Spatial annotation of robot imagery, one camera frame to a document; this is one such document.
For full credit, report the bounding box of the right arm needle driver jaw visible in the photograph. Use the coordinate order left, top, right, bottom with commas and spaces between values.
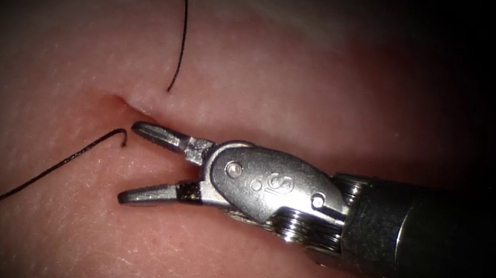
115, 168, 208, 219
125, 118, 218, 168

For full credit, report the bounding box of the right arm needle driver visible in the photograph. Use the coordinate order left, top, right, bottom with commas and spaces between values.
190, 134, 366, 254

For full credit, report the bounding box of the tissue pad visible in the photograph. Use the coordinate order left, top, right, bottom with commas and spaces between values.
0, 0, 496, 278

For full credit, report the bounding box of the black thread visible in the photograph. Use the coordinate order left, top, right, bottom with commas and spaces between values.
0, 0, 194, 240

